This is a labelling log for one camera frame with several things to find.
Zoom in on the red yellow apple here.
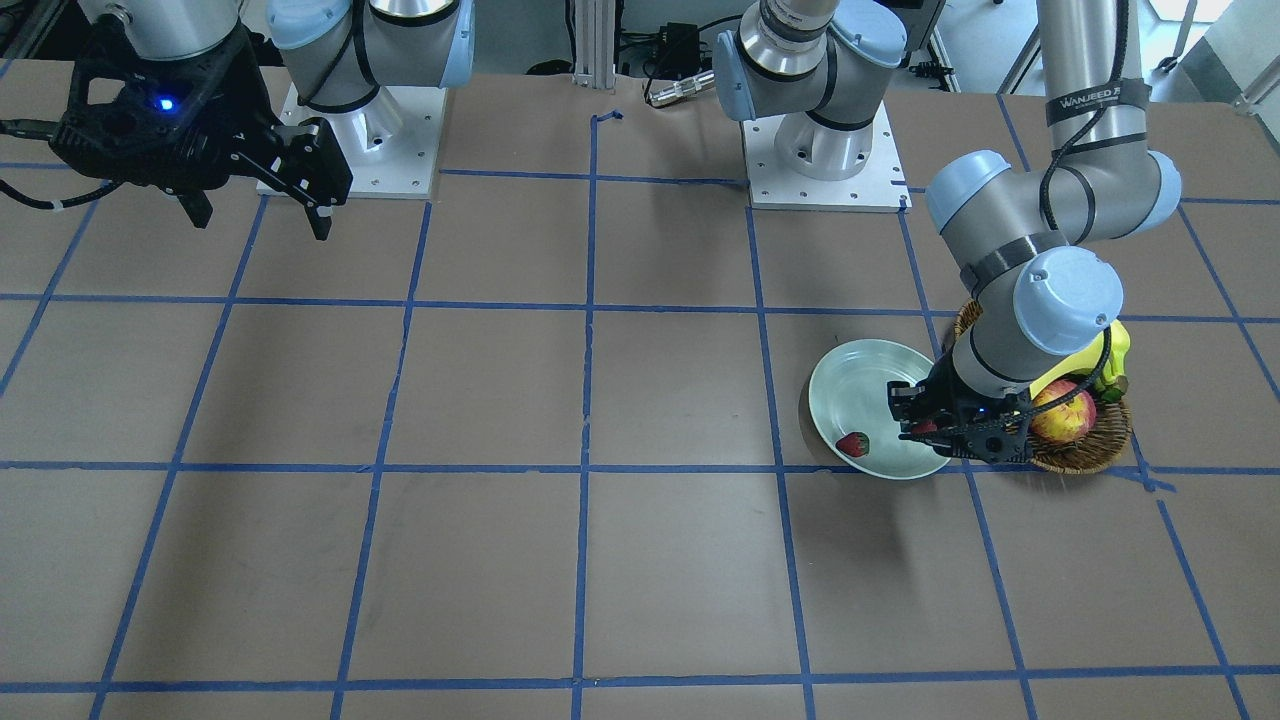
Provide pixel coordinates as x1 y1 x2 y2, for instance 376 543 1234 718
1030 377 1097 445

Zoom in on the woven wicker basket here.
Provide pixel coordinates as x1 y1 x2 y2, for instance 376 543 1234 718
952 300 1132 474

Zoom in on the aluminium frame post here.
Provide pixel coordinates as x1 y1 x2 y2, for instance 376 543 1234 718
570 0 618 94

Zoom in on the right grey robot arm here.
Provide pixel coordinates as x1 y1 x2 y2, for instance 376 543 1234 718
4 1 475 241

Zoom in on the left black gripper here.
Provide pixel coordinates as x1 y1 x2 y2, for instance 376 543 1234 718
888 352 1034 464

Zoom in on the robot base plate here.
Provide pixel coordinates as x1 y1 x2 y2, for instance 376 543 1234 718
740 104 913 213
325 86 449 199

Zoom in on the yellow banana bunch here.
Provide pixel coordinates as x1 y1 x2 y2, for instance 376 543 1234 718
1034 320 1133 404

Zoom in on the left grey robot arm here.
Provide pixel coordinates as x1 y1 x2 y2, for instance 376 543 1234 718
713 1 1181 475

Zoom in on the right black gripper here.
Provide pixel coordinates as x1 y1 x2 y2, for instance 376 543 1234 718
49 22 353 241

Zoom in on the pale green plate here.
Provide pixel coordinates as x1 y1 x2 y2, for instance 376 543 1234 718
808 340 948 480

